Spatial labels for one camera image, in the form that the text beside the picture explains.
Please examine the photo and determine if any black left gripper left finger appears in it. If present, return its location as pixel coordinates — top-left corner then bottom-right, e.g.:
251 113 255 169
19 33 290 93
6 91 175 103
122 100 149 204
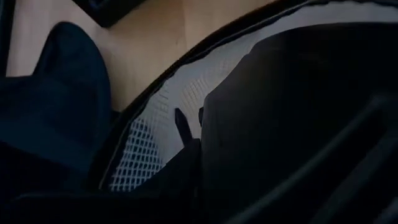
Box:
135 138 203 195

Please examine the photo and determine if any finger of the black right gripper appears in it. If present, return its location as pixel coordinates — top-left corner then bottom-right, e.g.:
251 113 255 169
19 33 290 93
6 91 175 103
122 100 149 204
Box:
201 22 398 188

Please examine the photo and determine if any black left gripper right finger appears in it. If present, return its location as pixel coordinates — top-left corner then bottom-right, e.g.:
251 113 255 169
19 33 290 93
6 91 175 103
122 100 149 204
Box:
244 140 328 196

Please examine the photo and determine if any clear mesh zipper pouch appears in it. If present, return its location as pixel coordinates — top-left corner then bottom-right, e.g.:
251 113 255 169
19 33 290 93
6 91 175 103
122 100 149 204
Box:
99 0 398 192

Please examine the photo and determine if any navy blue backpack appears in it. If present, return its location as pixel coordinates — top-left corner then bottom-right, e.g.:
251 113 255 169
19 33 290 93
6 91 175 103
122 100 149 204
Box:
0 21 113 200

